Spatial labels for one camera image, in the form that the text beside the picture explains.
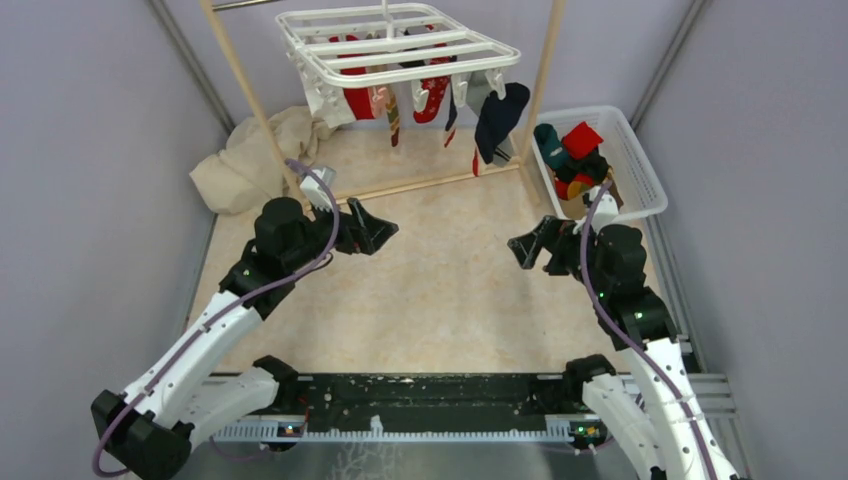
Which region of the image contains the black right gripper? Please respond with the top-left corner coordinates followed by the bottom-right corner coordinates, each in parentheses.
top-left (507, 214), bottom-right (610, 295)

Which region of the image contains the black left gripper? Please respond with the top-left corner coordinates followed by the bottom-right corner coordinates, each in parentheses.
top-left (284, 193), bottom-right (399, 273)

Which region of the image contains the brown striped sock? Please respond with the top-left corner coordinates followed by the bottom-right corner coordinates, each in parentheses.
top-left (385, 87), bottom-right (400, 147)

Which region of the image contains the white plastic laundry basket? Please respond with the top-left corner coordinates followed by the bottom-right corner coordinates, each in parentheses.
top-left (537, 105), bottom-right (668, 223)

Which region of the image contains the navy red sock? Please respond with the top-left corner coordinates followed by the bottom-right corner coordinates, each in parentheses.
top-left (443, 93), bottom-right (458, 148)

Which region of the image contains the dark navy sock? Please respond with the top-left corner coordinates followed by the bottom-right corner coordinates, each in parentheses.
top-left (474, 82), bottom-right (531, 166)

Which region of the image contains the red snowflake sock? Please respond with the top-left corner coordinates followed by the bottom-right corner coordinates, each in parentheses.
top-left (413, 56), bottom-right (453, 124)

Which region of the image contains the white plastic sock hanger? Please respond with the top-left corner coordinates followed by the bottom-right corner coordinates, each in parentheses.
top-left (275, 2), bottom-right (521, 108)

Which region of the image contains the red plain sock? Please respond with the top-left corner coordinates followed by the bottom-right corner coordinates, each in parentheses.
top-left (329, 33), bottom-right (375, 120)

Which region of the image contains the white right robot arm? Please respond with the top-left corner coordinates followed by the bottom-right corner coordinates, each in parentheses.
top-left (507, 216), bottom-right (741, 479)

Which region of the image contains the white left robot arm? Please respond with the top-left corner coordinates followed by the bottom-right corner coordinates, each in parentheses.
top-left (91, 197), bottom-right (399, 479)

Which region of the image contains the brown cloth in basket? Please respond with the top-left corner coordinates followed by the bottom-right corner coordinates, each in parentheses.
top-left (554, 174), bottom-right (599, 220)

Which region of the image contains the teal sock in basket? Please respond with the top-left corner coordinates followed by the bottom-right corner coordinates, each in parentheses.
top-left (533, 123), bottom-right (568, 170)

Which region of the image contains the red sock in basket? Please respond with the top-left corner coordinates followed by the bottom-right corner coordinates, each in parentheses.
top-left (561, 122), bottom-right (604, 160)

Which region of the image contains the beige crumpled cloth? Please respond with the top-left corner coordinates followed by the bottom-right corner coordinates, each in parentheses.
top-left (190, 106), bottom-right (335, 215)

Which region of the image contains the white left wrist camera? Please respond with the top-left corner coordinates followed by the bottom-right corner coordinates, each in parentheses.
top-left (300, 166), bottom-right (336, 212)

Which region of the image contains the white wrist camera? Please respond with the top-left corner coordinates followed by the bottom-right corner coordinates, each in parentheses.
top-left (572, 186), bottom-right (619, 234)
top-left (300, 166), bottom-right (336, 212)

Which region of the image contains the wooden drying rack frame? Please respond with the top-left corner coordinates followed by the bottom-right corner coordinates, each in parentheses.
top-left (199, 1), bottom-right (566, 203)

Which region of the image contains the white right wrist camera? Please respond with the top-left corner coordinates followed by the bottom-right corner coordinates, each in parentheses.
top-left (572, 186), bottom-right (619, 234)

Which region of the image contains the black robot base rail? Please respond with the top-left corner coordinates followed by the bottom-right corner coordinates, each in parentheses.
top-left (198, 370), bottom-right (737, 445)

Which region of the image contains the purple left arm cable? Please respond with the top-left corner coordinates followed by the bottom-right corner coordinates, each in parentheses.
top-left (91, 158), bottom-right (342, 480)

